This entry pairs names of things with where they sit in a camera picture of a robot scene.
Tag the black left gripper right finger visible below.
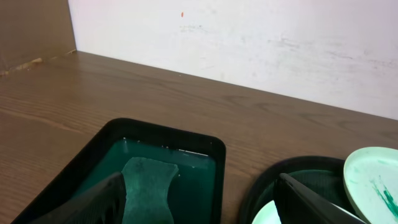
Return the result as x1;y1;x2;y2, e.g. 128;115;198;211
273;173;363;224

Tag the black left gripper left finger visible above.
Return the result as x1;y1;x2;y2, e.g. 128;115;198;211
31;172;126;224

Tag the white plate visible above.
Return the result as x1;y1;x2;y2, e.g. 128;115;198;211
251;200;358;224

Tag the green sponge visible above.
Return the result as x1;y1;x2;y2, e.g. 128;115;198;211
122;157;179;224

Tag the green rimmed plate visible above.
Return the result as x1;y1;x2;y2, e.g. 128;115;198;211
343;147;397;224

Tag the black round tray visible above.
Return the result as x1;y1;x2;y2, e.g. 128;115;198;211
237;156;356;224

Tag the black rectangular water tray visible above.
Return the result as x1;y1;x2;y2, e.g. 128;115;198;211
13;118;226;223

